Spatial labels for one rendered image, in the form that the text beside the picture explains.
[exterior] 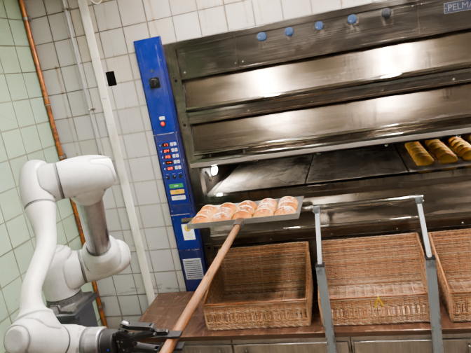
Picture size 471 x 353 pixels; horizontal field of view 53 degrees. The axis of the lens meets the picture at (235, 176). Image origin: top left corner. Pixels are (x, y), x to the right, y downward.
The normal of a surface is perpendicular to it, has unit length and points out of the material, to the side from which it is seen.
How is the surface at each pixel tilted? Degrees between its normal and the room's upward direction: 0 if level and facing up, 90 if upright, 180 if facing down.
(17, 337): 63
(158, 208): 90
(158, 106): 90
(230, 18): 90
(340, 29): 90
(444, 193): 70
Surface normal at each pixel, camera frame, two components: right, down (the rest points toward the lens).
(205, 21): -0.22, 0.25
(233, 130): -0.26, -0.09
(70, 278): 0.42, 0.12
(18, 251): 0.96, -0.11
